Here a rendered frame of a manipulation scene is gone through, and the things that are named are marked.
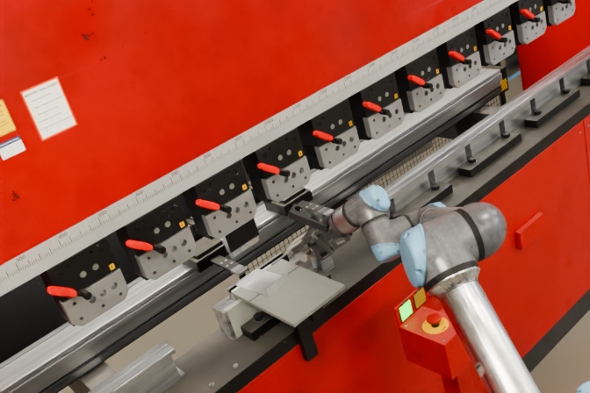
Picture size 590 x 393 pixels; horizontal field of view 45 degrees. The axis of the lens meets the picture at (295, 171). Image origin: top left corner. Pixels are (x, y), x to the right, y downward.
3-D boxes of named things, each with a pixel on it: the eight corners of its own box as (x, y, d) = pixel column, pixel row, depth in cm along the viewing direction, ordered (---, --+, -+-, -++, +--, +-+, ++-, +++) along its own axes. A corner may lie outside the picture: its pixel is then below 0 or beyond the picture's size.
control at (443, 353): (452, 381, 187) (440, 327, 180) (406, 360, 199) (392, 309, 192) (494, 337, 198) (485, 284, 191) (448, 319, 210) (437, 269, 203)
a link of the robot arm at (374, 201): (381, 210, 178) (366, 182, 181) (350, 231, 184) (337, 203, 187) (398, 210, 184) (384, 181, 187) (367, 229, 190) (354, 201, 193)
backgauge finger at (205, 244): (228, 288, 196) (223, 273, 194) (181, 263, 216) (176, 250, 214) (261, 266, 202) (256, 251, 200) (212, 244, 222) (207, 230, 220)
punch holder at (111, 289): (75, 331, 160) (46, 271, 154) (61, 319, 167) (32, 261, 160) (132, 295, 168) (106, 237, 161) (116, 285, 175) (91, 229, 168)
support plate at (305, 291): (294, 327, 171) (293, 324, 171) (233, 296, 191) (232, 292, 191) (346, 288, 180) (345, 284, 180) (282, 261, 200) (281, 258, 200)
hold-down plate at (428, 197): (393, 237, 218) (392, 228, 217) (381, 232, 222) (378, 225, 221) (453, 191, 234) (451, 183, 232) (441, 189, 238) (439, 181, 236)
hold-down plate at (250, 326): (254, 341, 189) (251, 332, 188) (242, 335, 193) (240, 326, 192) (333, 282, 205) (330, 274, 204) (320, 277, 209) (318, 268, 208)
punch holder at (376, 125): (373, 142, 212) (361, 91, 205) (353, 139, 218) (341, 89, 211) (406, 121, 219) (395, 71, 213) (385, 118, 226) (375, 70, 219)
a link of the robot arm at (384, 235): (420, 244, 178) (401, 205, 182) (380, 260, 176) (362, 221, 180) (414, 252, 186) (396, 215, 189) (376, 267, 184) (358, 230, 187)
